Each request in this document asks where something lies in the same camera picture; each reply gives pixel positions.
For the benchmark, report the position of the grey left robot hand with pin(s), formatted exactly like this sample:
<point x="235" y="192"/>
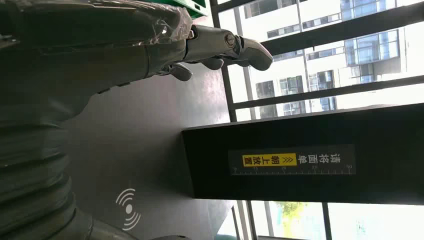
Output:
<point x="82" y="49"/>

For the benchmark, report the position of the green plastic crate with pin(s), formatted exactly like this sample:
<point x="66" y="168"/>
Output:
<point x="195" y="8"/>

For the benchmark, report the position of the green tree outside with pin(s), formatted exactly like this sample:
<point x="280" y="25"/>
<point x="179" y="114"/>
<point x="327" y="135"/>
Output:
<point x="291" y="208"/>

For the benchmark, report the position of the white building outside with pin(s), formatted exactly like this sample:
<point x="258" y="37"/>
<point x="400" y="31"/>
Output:
<point x="285" y="68"/>

